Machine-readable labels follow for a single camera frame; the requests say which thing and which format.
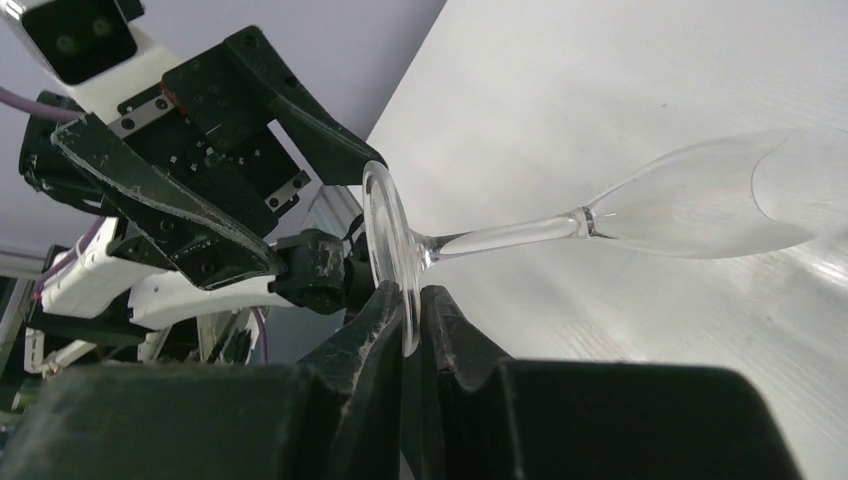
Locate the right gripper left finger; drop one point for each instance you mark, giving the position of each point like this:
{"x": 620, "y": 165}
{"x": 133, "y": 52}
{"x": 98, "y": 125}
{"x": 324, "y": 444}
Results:
{"x": 333, "y": 415}

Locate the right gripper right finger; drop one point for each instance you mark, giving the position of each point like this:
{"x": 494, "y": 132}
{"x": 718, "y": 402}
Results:
{"x": 487, "y": 415}

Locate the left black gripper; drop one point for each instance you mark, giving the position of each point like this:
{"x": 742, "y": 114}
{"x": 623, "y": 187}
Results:
{"x": 211, "y": 134}

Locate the clear tall flute glass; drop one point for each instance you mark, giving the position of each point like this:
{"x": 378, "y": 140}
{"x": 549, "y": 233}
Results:
{"x": 723, "y": 198}

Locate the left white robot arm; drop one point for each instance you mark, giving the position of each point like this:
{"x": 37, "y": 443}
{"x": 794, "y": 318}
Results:
{"x": 113, "y": 289}

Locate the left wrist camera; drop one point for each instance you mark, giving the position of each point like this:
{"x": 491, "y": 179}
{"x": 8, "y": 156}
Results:
{"x": 83, "y": 42}

